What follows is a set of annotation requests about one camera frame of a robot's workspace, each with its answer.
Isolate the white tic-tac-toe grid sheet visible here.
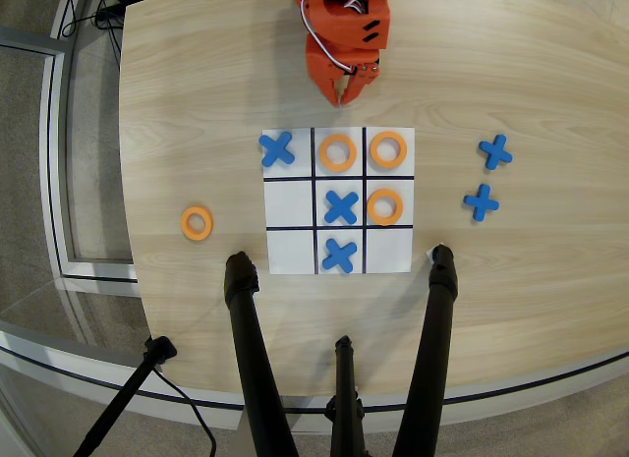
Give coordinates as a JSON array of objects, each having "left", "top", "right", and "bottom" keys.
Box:
[{"left": 260, "top": 127, "right": 417, "bottom": 276}]

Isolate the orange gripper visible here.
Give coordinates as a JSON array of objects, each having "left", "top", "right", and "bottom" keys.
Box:
[{"left": 305, "top": 32, "right": 382, "bottom": 108}]

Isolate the black cable bundle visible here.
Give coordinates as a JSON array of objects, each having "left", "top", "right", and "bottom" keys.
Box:
[{"left": 58, "top": 0, "right": 124, "bottom": 41}]

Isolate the thin black stand leg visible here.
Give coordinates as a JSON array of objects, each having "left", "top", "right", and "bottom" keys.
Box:
[{"left": 73, "top": 335, "right": 178, "bottom": 457}]

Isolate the black tripod leg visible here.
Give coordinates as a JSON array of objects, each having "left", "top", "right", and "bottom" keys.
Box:
[
  {"left": 392, "top": 244, "right": 459, "bottom": 457},
  {"left": 223, "top": 251, "right": 299, "bottom": 457},
  {"left": 325, "top": 335, "right": 368, "bottom": 457}
]

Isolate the black floor cable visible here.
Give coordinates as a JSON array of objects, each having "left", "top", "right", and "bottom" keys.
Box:
[{"left": 151, "top": 367, "right": 218, "bottom": 457}]

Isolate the orange foam ring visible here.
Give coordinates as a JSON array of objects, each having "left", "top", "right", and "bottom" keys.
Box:
[
  {"left": 367, "top": 188, "right": 406, "bottom": 227},
  {"left": 369, "top": 131, "right": 409, "bottom": 169},
  {"left": 180, "top": 205, "right": 215, "bottom": 241},
  {"left": 318, "top": 134, "right": 359, "bottom": 173}
]

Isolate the blue foam cross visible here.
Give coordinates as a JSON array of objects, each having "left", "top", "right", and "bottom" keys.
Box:
[
  {"left": 463, "top": 183, "right": 500, "bottom": 222},
  {"left": 478, "top": 134, "right": 514, "bottom": 171},
  {"left": 321, "top": 237, "right": 358, "bottom": 274},
  {"left": 258, "top": 131, "right": 297, "bottom": 168},
  {"left": 323, "top": 190, "right": 360, "bottom": 226}
]

